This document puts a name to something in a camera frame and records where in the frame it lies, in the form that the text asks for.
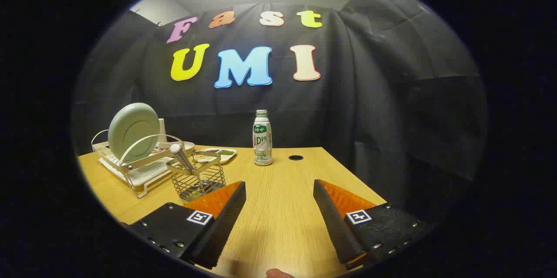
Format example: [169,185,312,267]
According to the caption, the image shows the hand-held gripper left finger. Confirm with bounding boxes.
[120,181,247,270]

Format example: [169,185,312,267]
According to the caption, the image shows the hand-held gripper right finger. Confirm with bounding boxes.
[313,179,436,270]

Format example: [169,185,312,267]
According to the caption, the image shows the metal wire basket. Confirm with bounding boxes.
[166,151,226,202]

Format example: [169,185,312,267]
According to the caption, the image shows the white-handled metal spoon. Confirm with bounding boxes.
[169,144,205,196]

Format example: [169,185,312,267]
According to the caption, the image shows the white wire dish rack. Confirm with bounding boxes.
[91,129,195,198]

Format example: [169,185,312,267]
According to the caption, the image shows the pale green plate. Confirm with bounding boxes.
[108,103,160,164]

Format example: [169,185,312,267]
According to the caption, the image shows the white divided tray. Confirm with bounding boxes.
[194,148,237,164]

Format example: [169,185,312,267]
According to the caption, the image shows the white drink bottle green label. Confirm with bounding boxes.
[253,110,273,166]

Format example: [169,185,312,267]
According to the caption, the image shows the white plastic drip tray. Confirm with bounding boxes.
[99,156,174,188]

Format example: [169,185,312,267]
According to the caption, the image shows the black backdrop cloth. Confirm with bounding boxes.
[72,0,488,226]

